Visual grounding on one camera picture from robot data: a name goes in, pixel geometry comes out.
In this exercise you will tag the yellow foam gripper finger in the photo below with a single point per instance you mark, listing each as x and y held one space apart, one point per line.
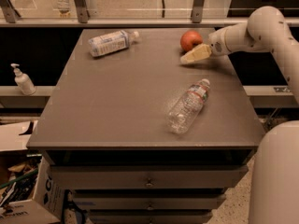
198 53

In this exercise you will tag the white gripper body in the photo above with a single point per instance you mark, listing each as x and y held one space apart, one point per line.
217 44

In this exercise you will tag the red apple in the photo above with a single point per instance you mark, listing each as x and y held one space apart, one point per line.
190 39

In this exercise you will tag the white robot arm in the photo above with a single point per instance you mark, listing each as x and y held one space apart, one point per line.
274 195

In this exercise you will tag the clear crushed water bottle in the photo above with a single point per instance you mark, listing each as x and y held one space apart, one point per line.
183 113

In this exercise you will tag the labelled white plastic bottle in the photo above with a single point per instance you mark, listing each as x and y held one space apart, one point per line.
105 44

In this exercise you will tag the grey drawer cabinet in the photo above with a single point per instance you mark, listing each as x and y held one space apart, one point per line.
104 133

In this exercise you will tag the white pump dispenser bottle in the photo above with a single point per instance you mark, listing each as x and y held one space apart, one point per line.
23 81

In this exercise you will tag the cardboard box with clutter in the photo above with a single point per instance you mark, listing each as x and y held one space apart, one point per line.
28 193

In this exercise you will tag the metal railing frame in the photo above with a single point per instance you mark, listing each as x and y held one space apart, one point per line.
120 13

